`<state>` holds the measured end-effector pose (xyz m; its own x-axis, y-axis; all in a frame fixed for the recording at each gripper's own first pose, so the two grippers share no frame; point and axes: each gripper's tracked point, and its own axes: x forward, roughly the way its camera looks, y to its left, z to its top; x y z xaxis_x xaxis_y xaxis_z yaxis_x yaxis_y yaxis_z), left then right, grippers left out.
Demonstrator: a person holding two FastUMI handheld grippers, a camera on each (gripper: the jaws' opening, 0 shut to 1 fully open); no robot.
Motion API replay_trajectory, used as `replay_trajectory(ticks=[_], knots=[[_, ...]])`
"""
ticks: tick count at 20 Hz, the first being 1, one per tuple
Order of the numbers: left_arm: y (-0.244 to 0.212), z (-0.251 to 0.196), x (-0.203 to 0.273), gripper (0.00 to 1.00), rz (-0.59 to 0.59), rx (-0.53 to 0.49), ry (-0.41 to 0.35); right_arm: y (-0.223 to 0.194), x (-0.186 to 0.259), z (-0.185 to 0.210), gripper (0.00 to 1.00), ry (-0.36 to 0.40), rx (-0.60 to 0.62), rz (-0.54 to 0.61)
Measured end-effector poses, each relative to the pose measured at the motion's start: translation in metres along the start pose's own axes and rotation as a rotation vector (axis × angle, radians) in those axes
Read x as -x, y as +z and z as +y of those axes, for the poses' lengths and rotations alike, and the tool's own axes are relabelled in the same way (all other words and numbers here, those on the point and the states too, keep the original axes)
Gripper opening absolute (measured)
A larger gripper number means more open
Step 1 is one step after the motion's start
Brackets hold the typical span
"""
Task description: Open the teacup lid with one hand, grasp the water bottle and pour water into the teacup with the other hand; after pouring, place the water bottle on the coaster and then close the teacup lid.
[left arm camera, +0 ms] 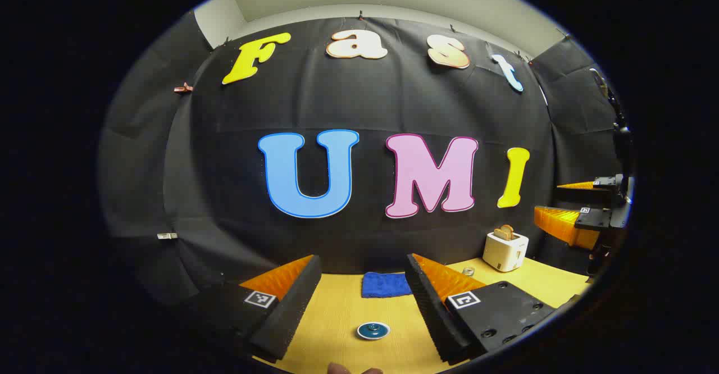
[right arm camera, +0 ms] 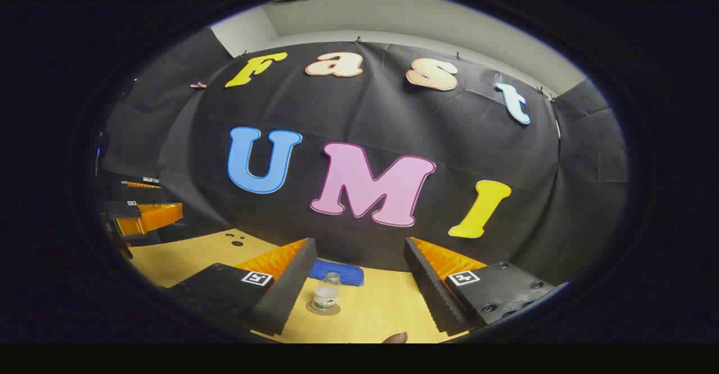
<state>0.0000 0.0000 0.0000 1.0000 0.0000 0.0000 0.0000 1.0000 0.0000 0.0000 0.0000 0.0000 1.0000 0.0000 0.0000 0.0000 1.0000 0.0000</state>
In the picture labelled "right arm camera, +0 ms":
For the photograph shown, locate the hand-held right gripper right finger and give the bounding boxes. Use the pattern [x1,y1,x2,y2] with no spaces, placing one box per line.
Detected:
[403,236,558,336]

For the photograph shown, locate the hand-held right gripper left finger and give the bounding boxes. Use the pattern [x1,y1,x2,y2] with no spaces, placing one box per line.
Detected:
[167,238,318,336]

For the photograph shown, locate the round brown coaster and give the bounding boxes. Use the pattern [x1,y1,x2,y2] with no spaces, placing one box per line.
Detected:
[306,300,342,316]

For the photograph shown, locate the clear plastic water bottle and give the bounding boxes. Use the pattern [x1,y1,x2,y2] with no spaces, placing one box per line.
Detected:
[312,272,342,312]

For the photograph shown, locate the blue towel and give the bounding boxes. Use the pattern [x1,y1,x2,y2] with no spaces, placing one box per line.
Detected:
[308,258,365,286]

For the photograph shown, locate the black backdrop cloth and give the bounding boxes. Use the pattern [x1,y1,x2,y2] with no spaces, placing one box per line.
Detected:
[101,26,629,285]

